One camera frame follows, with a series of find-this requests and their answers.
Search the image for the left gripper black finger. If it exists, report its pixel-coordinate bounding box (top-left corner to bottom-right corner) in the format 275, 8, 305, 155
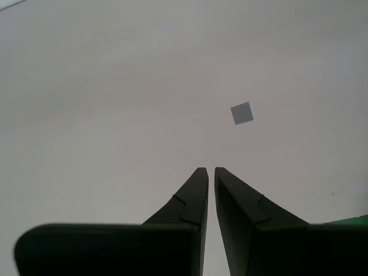
214, 167, 368, 276
14, 167, 209, 276

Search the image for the green tape square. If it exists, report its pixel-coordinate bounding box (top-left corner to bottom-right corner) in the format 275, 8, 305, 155
321, 214, 368, 226

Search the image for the grey tape square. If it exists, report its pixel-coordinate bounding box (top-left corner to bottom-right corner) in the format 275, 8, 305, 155
230, 101, 255, 126

